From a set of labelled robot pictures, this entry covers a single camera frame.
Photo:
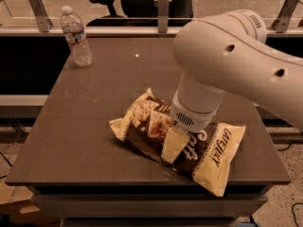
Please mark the clear plastic water bottle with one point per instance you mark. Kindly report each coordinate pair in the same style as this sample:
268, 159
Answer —
74, 32

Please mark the black office chair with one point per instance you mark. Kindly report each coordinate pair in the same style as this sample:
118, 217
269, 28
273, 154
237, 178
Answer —
143, 13

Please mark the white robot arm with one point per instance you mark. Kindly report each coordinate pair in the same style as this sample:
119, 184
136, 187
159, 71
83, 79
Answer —
227, 53

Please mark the left metal partition bracket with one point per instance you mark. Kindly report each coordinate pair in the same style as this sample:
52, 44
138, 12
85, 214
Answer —
44, 23

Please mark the middle metal partition bracket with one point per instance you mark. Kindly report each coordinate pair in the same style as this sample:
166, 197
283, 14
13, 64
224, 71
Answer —
163, 15

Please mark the right metal partition bracket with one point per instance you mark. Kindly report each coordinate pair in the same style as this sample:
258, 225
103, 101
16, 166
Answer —
282, 21

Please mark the metal partition bracket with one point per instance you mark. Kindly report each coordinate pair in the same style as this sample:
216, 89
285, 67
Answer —
282, 21
163, 15
44, 23

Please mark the brown Late July chip bag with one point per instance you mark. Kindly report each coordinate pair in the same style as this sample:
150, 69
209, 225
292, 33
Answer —
205, 159

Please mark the cardboard box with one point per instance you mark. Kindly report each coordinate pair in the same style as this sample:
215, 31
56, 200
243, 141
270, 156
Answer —
15, 201

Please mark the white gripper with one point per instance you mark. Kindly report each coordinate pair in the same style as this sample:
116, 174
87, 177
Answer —
191, 119

